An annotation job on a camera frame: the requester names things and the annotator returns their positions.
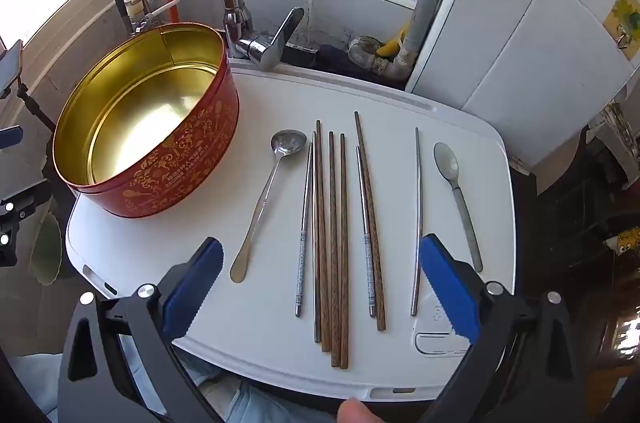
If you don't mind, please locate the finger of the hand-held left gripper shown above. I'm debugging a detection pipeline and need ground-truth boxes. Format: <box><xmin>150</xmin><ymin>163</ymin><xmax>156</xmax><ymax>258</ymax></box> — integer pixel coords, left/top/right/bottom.
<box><xmin>0</xmin><ymin>180</ymin><xmax>66</xmax><ymax>269</ymax></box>
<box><xmin>0</xmin><ymin>125</ymin><xmax>24</xmax><ymax>150</ymax></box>

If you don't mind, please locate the small metal spoon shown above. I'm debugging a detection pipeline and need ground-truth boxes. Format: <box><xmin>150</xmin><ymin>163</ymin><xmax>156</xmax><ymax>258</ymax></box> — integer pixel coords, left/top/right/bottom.
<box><xmin>433</xmin><ymin>142</ymin><xmax>484</xmax><ymax>273</ymax></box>

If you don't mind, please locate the sunflower wall hook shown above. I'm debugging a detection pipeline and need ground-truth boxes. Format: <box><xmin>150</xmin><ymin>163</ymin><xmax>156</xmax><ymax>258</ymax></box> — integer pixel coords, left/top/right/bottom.
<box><xmin>602</xmin><ymin>0</ymin><xmax>640</xmax><ymax>51</ymax></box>

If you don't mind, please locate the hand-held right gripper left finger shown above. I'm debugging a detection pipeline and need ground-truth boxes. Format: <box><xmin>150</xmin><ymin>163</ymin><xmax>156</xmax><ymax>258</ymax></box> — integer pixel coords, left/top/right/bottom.
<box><xmin>57</xmin><ymin>237</ymin><xmax>224</xmax><ymax>423</ymax></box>

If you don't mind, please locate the yellow rubber glove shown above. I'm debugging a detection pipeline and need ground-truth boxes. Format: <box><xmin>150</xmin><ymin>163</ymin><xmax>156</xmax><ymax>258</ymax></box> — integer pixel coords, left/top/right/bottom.
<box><xmin>376</xmin><ymin>28</ymin><xmax>411</xmax><ymax>58</ymax></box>

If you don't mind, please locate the red round tin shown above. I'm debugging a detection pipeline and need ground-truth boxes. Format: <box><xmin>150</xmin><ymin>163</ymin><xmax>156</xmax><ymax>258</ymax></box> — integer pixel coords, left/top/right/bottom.
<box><xmin>52</xmin><ymin>21</ymin><xmax>240</xmax><ymax>219</ymax></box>

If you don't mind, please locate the patterned-handle metal chopstick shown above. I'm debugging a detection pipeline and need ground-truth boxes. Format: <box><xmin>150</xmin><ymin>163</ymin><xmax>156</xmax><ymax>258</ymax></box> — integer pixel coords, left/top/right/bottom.
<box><xmin>294</xmin><ymin>142</ymin><xmax>314</xmax><ymax>318</ymax></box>
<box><xmin>355</xmin><ymin>146</ymin><xmax>377</xmax><ymax>318</ymax></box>

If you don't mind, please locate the plain metal chopstick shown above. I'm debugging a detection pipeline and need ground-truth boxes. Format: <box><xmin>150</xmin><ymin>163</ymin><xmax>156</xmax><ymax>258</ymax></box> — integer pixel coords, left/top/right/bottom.
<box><xmin>410</xmin><ymin>127</ymin><xmax>424</xmax><ymax>317</ymax></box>
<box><xmin>312</xmin><ymin>131</ymin><xmax>321</xmax><ymax>344</ymax></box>

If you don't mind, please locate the white plastic board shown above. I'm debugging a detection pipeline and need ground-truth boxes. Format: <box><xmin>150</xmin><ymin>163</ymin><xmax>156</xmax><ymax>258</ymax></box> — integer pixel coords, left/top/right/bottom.
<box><xmin>65</xmin><ymin>58</ymin><xmax>517</xmax><ymax>404</ymax></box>

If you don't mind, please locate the black phone on stand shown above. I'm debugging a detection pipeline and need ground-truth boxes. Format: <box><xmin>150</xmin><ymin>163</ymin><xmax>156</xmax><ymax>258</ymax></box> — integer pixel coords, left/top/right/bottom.
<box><xmin>0</xmin><ymin>39</ymin><xmax>57</xmax><ymax>131</ymax></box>

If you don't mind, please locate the brown wooden chopstick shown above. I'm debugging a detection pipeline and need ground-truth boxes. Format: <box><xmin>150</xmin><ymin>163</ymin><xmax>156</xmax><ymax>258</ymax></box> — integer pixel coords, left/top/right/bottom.
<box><xmin>339</xmin><ymin>133</ymin><xmax>350</xmax><ymax>369</ymax></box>
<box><xmin>354</xmin><ymin>111</ymin><xmax>387</xmax><ymax>332</ymax></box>
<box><xmin>328</xmin><ymin>131</ymin><xmax>342</xmax><ymax>368</ymax></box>
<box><xmin>315</xmin><ymin>120</ymin><xmax>332</xmax><ymax>353</ymax></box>

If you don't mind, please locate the person's leg in jeans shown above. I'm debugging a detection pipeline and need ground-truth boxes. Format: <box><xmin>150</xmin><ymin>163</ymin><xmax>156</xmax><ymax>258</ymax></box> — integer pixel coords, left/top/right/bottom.
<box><xmin>10</xmin><ymin>350</ymin><xmax>331</xmax><ymax>423</ymax></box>

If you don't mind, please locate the steel spoon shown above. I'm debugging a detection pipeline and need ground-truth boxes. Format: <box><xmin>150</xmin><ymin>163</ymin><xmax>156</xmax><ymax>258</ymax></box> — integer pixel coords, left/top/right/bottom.
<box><xmin>230</xmin><ymin>129</ymin><xmax>307</xmax><ymax>284</ymax></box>

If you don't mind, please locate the dark cloth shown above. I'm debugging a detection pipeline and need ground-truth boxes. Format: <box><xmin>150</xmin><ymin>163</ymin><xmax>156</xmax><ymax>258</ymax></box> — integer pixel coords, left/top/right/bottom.
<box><xmin>280</xmin><ymin>44</ymin><xmax>381</xmax><ymax>76</ymax></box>

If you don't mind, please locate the person's right hand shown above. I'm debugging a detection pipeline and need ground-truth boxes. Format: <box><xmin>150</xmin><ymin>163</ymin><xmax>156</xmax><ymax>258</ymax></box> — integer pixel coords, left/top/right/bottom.
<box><xmin>336</xmin><ymin>397</ymin><xmax>382</xmax><ymax>423</ymax></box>

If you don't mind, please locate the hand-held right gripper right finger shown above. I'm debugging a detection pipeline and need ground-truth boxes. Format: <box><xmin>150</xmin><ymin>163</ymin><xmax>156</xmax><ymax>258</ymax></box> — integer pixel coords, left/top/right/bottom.
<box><xmin>419</xmin><ymin>233</ymin><xmax>583</xmax><ymax>423</ymax></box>

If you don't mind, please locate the green scalloped dish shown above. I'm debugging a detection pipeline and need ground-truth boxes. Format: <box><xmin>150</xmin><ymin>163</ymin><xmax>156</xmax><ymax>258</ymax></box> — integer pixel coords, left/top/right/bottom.
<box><xmin>29</xmin><ymin>212</ymin><xmax>64</xmax><ymax>287</ymax></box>

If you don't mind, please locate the yellow cartoon cushion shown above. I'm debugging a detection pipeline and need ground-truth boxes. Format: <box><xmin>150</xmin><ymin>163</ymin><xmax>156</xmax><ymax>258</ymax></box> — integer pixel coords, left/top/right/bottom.
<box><xmin>617</xmin><ymin>227</ymin><xmax>640</xmax><ymax>254</ymax></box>

